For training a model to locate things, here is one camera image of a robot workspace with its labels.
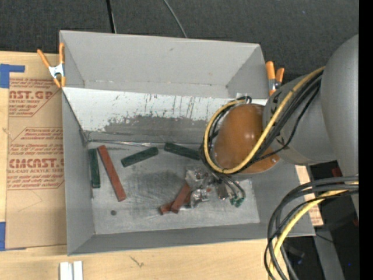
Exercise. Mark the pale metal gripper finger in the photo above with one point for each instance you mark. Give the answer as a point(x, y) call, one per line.
point(201, 196)
point(198, 176)

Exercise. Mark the dark green flat block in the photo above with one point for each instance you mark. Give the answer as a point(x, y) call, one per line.
point(94, 168)
point(182, 151)
point(140, 156)

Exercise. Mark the long red-brown flat block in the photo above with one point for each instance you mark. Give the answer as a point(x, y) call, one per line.
point(111, 172)

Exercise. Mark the grey metal bin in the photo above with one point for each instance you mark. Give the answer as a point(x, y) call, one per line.
point(163, 69)

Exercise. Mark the brown cardboard board, red print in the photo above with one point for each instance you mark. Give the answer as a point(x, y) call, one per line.
point(35, 156)

